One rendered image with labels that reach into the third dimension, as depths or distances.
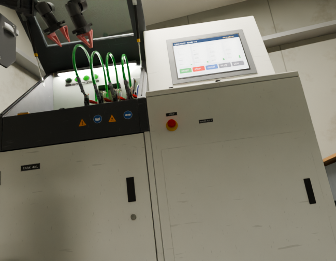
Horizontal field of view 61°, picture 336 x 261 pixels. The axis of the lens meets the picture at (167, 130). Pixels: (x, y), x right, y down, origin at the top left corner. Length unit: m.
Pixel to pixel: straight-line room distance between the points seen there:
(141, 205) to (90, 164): 0.28
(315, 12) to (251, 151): 3.75
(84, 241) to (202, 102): 0.76
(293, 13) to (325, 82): 1.12
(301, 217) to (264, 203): 0.15
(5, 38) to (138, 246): 0.86
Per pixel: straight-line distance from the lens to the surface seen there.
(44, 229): 1.33
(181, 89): 1.31
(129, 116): 1.29
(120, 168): 1.24
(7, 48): 0.97
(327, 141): 4.11
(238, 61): 1.71
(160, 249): 1.21
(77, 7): 1.41
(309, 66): 4.40
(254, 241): 1.24
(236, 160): 1.24
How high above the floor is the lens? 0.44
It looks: 16 degrees up
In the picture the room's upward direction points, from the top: 7 degrees counter-clockwise
